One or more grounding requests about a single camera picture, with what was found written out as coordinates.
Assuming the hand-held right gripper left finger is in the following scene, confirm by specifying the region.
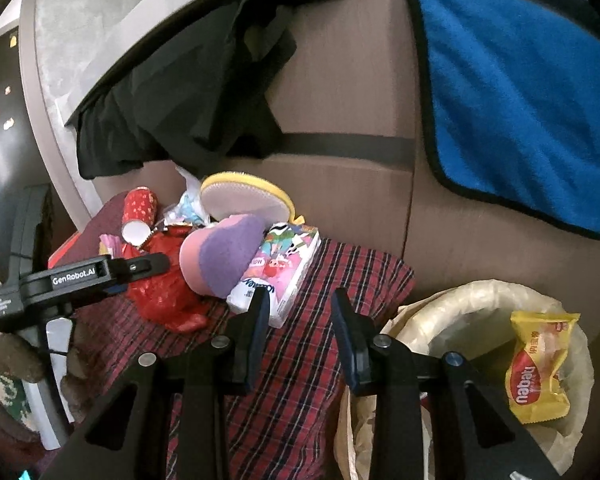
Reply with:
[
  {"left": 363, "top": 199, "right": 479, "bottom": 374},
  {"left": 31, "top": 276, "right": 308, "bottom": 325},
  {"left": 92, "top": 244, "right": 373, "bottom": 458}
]
[{"left": 40, "top": 287, "right": 272, "bottom": 480}]

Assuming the yellow snack packet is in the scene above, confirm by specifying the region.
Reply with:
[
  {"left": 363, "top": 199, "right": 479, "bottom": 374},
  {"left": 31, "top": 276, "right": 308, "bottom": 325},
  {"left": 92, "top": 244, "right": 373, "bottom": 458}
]
[{"left": 504, "top": 310, "right": 581, "bottom": 425}]

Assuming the red plaid cloth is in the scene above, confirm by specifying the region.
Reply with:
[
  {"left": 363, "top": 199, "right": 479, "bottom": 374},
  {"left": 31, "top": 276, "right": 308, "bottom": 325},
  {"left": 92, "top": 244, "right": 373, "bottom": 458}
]
[{"left": 70, "top": 239, "right": 416, "bottom": 480}]

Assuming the red patterned paper cup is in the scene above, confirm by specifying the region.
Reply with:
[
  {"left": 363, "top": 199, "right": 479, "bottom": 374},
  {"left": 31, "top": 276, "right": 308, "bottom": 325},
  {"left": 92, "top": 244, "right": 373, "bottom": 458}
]
[{"left": 120, "top": 186, "right": 159, "bottom": 247}]

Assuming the bin with beige liner bag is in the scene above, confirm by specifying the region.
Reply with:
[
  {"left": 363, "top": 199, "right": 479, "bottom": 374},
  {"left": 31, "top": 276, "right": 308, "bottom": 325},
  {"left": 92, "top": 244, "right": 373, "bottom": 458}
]
[{"left": 332, "top": 280, "right": 596, "bottom": 480}]

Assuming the blue towel with black trim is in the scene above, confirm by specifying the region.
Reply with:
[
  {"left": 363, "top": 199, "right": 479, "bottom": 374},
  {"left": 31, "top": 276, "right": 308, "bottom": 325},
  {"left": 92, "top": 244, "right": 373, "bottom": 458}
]
[{"left": 405, "top": 0, "right": 600, "bottom": 241}]

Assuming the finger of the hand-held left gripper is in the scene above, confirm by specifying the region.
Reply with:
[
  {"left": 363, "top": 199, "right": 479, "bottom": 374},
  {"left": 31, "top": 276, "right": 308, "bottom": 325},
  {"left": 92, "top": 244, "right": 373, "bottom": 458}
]
[{"left": 111, "top": 253, "right": 171, "bottom": 283}]

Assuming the brown plush toy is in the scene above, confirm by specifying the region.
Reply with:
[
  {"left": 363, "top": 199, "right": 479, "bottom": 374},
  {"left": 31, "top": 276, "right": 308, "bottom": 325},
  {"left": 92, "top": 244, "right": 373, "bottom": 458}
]
[{"left": 0, "top": 317, "right": 101, "bottom": 411}]

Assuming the black hanging cloth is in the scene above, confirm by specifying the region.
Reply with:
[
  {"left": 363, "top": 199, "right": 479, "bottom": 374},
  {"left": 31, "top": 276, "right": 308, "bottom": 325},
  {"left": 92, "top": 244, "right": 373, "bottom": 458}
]
[{"left": 65, "top": 0, "right": 361, "bottom": 181}]

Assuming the red plastic bag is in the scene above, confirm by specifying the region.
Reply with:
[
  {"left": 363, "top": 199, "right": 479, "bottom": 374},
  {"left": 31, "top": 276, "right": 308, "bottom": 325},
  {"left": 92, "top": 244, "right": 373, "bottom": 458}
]
[{"left": 125, "top": 225, "right": 208, "bottom": 333}]

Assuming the colourful printed tissue packet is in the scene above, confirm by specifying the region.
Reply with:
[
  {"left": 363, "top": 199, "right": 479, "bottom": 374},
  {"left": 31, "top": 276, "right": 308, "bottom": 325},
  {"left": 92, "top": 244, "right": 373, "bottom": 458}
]
[{"left": 226, "top": 222, "right": 322, "bottom": 329}]

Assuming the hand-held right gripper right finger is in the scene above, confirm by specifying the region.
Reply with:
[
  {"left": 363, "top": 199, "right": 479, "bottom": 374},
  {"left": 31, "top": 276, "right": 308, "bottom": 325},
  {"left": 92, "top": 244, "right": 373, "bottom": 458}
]
[{"left": 330, "top": 287, "right": 563, "bottom": 480}]

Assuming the maroon mat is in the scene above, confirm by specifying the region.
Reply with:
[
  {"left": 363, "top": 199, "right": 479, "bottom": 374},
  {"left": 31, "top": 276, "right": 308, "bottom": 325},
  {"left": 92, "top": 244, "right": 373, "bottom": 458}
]
[{"left": 47, "top": 192, "right": 133, "bottom": 268}]

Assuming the light blue face mask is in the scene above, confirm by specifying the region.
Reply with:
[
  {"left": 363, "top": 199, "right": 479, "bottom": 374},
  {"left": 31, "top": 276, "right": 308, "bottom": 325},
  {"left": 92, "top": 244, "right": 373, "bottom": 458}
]
[{"left": 166, "top": 192, "right": 214, "bottom": 227}]

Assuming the pink and purple slipper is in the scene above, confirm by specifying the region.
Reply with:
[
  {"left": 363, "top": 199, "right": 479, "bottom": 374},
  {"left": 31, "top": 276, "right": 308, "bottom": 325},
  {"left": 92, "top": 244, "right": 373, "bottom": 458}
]
[{"left": 179, "top": 214, "right": 266, "bottom": 297}]

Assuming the yellow rimmed slipper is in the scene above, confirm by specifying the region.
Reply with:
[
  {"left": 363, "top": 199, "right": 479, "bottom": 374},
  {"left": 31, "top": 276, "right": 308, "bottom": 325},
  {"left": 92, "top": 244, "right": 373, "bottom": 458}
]
[{"left": 200, "top": 172, "right": 306, "bottom": 226}]

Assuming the brown kitchen cabinet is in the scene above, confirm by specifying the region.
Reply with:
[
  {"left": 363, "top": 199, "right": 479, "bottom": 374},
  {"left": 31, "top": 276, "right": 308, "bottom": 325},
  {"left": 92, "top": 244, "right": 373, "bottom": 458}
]
[{"left": 80, "top": 0, "right": 600, "bottom": 361}]

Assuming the pink striped wrapper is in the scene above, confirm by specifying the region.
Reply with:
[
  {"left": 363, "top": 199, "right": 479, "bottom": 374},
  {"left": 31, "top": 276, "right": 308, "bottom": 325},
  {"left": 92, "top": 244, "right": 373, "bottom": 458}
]
[{"left": 98, "top": 232, "right": 129, "bottom": 261}]

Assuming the green floral cloth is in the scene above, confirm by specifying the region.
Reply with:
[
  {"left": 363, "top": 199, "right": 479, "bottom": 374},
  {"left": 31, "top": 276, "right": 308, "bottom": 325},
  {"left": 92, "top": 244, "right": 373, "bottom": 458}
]
[{"left": 0, "top": 357, "right": 33, "bottom": 433}]

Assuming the dark refrigerator with magnets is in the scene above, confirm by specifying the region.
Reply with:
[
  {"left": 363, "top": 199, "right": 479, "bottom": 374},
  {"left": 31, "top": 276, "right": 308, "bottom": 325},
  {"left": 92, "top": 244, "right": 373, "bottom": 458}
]
[{"left": 0, "top": 35, "right": 48, "bottom": 283}]

